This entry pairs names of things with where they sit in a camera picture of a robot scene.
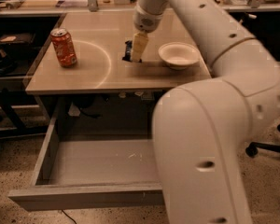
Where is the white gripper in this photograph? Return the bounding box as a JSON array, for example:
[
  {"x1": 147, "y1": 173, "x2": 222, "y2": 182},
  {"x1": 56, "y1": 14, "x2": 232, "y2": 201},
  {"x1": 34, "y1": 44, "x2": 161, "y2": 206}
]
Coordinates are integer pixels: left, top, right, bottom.
[{"x1": 131, "y1": 4, "x2": 164, "y2": 63}]

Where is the dark blue rxbar wrapper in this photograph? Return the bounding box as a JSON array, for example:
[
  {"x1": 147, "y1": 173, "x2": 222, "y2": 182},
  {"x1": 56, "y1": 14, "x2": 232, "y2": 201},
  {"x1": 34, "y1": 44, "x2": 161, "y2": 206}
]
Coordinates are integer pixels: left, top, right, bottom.
[{"x1": 122, "y1": 40, "x2": 143, "y2": 63}]

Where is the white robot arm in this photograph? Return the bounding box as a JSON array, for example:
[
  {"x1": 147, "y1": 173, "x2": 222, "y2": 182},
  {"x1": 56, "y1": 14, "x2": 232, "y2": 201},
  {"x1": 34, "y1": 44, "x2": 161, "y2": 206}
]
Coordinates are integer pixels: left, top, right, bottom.
[{"x1": 134, "y1": 0, "x2": 280, "y2": 224}]

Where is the open grey top drawer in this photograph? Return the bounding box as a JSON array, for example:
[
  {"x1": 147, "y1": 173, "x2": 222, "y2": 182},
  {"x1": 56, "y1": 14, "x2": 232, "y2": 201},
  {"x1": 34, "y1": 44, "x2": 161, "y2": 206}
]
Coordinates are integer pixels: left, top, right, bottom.
[{"x1": 7, "y1": 97, "x2": 235, "y2": 212}]

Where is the white bowl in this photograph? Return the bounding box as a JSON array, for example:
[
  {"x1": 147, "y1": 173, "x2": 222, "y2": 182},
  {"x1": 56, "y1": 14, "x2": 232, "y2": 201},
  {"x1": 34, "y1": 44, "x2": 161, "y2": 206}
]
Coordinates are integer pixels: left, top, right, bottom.
[{"x1": 158, "y1": 42, "x2": 200, "y2": 70}]

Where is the grey cabinet desk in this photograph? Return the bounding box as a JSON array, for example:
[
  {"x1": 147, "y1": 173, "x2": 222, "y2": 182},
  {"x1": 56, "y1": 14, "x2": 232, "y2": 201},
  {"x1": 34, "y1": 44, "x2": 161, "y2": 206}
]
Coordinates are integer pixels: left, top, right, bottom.
[{"x1": 22, "y1": 9, "x2": 217, "y2": 122}]

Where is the orange soda can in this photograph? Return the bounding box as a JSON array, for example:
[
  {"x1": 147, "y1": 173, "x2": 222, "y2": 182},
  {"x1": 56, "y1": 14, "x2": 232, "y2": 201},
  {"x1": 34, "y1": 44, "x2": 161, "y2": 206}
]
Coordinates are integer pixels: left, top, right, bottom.
[{"x1": 50, "y1": 28, "x2": 77, "y2": 68}]

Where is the black bag on shelf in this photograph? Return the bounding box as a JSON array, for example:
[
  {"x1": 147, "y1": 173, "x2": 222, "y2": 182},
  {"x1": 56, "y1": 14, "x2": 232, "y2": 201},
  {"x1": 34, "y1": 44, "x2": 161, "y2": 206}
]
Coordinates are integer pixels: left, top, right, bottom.
[{"x1": 0, "y1": 33, "x2": 35, "y2": 76}]

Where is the black office chair base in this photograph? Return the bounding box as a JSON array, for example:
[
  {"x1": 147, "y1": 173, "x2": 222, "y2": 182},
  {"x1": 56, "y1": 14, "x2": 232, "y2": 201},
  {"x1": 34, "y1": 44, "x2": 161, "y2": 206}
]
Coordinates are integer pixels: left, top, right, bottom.
[{"x1": 245, "y1": 123, "x2": 280, "y2": 158}]

